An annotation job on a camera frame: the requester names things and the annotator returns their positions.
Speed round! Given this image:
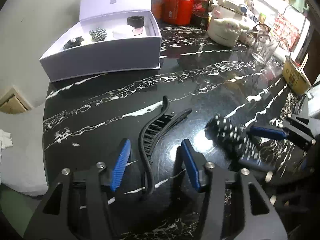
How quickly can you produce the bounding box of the black white gingham scrunchie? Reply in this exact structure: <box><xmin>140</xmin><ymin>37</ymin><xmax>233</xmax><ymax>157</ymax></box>
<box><xmin>89</xmin><ymin>28</ymin><xmax>107</xmax><ymax>42</ymax></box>

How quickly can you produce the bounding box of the black polka dot scrunchie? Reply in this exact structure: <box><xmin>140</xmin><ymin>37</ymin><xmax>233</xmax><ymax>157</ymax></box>
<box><xmin>205</xmin><ymin>115</ymin><xmax>262</xmax><ymax>166</ymax></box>

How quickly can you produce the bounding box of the grey pillow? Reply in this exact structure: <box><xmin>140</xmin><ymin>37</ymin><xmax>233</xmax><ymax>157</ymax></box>
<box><xmin>1</xmin><ymin>104</ymin><xmax>48</xmax><ymax>197</ymax></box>

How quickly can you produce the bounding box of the clear glass mug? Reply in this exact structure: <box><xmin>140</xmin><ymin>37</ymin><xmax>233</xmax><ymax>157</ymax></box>
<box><xmin>251</xmin><ymin>23</ymin><xmax>280</xmax><ymax>64</ymax></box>

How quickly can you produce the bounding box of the black pearl hair clip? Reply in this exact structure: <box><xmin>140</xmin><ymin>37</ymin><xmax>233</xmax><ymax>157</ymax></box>
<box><xmin>63</xmin><ymin>36</ymin><xmax>85</xmax><ymax>50</ymax></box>

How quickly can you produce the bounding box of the black claw hair clip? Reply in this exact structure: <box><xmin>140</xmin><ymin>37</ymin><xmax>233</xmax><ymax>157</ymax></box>
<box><xmin>138</xmin><ymin>96</ymin><xmax>192</xmax><ymax>200</ymax></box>

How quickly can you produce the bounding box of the red canister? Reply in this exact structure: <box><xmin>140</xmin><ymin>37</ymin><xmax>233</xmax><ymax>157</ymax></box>
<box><xmin>162</xmin><ymin>0</ymin><xmax>194</xmax><ymax>26</ymax></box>

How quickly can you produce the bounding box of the yellow instant noodle cup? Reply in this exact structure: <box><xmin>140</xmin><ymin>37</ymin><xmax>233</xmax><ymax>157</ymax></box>
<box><xmin>282</xmin><ymin>56</ymin><xmax>311</xmax><ymax>95</ymax></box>

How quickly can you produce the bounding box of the open lavender gift box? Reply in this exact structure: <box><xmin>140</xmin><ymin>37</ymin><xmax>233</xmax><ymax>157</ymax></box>
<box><xmin>40</xmin><ymin>0</ymin><xmax>162</xmax><ymax>82</ymax></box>

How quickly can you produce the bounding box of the white cloth on pillow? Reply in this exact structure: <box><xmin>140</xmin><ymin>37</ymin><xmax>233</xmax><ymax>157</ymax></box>
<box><xmin>0</xmin><ymin>130</ymin><xmax>13</xmax><ymax>150</ymax></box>

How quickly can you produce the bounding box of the black belt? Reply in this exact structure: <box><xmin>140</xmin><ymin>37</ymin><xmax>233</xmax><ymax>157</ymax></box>
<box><xmin>127</xmin><ymin>16</ymin><xmax>144</xmax><ymax>29</ymax></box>

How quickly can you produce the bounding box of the white cartoon kettle bottle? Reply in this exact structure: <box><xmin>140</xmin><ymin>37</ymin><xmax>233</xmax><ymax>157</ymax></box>
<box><xmin>207</xmin><ymin>0</ymin><xmax>255</xmax><ymax>47</ymax></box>

